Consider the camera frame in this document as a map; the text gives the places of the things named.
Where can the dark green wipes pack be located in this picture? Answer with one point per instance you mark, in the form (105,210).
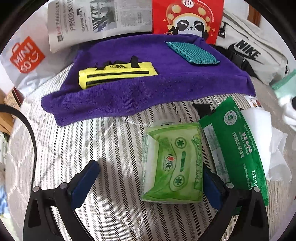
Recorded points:
(232,145)

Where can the white miniso plastic bag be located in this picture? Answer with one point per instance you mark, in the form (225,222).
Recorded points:
(27,58)

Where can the grey nike waist bag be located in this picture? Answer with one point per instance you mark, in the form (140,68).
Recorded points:
(247,40)

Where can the mint green cloth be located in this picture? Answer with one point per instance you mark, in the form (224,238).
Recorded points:
(285,87)

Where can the white sock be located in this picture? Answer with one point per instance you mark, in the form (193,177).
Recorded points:
(287,104)

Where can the teal ribbed cloth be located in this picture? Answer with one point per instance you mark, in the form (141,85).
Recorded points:
(193,54)

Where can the brown door frame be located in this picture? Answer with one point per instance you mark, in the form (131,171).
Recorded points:
(254,16)

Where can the light green tissue pack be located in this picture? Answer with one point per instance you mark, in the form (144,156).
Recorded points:
(172,164)

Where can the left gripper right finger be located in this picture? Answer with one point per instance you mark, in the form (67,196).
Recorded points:
(252,222)

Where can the brown patterned box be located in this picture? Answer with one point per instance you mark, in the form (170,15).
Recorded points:
(14,99)

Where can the fruit pattern sachet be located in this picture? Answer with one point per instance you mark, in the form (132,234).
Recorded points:
(253,102)

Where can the yellow adidas pouch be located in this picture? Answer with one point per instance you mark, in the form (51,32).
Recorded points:
(117,70)

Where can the red panda paper bag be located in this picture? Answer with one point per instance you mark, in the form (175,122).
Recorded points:
(201,18)

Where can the newspaper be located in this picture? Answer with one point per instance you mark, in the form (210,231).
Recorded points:
(73,22)

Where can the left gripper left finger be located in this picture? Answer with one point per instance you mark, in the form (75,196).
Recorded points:
(40,222)

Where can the purple towel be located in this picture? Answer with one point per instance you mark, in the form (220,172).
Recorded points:
(176,79)

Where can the white paper towel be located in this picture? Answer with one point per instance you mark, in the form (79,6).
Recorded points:
(270,143)

